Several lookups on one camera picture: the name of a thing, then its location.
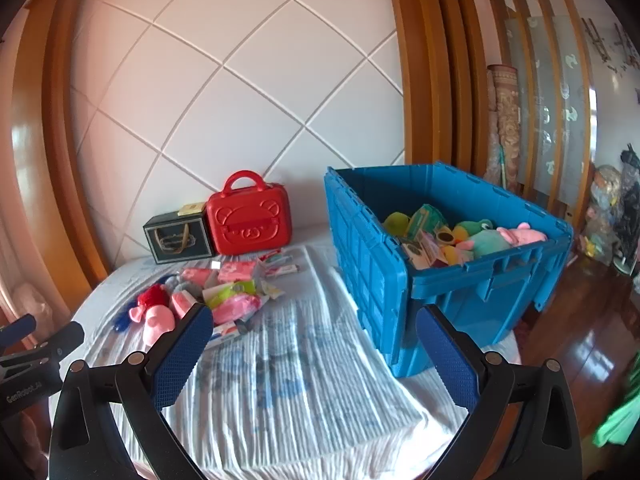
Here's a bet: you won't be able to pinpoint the red plush toy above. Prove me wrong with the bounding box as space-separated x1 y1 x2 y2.
135 284 168 311

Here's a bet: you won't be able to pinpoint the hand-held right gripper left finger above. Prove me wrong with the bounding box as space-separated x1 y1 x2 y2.
47 302 215 480

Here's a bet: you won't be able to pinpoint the light green plush toy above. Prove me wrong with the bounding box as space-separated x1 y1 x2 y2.
470 230 506 260

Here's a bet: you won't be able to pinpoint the small yellow plush dark eyes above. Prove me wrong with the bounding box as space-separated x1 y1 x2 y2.
435 227 473 267

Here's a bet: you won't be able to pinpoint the green cloth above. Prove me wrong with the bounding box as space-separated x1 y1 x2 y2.
592 370 640 448

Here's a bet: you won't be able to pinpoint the pink pig plush toy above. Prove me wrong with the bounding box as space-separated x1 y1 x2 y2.
495 222 548 247

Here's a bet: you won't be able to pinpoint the dark gift box rope handles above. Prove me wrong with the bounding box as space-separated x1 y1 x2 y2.
142 210 216 266

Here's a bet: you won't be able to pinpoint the wooden headboard frame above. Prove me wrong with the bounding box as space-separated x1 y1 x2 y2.
0 0 488 311

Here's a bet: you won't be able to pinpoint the white card packet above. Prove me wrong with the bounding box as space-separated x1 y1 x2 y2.
400 232 443 268

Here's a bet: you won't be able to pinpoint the pink soft packet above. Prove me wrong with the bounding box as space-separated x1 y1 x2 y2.
210 296 262 325

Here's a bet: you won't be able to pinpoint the dark wall letters decoration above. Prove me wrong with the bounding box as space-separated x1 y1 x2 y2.
580 15 640 81

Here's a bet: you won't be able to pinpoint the blue plastic storage crate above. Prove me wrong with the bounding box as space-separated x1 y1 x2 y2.
324 161 575 378

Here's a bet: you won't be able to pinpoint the red white long packet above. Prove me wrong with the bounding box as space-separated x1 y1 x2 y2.
257 254 301 277

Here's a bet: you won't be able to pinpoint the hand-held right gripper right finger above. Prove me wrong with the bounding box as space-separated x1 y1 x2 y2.
415 304 585 480

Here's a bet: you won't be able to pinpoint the blue plastic toy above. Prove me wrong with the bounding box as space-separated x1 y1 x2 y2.
112 300 138 333

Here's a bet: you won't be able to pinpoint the wooden screen frosted panels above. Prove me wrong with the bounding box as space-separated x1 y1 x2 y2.
481 0 601 231

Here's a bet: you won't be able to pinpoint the white padded headboard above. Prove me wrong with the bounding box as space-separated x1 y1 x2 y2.
70 0 406 261

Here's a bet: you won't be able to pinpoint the light green packet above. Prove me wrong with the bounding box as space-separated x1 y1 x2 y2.
405 204 448 241

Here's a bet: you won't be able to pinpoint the clear bag of toys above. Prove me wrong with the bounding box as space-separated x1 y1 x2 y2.
582 162 626 266

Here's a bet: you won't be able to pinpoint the dark green frog plush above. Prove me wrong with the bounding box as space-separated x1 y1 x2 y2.
452 217 496 238

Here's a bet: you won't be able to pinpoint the dark hanging clothes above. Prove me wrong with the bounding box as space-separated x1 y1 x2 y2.
617 142 640 261

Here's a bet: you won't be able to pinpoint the rolled patterned carpet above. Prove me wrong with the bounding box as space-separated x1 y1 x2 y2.
486 64 523 196

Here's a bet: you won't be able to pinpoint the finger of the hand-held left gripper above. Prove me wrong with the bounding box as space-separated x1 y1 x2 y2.
0 315 37 348
0 321 85 368

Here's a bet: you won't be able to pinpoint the yellow plush toy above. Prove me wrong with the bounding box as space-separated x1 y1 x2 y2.
382 211 413 238

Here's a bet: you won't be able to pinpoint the red bear suitcase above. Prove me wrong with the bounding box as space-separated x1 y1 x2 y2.
206 170 293 256

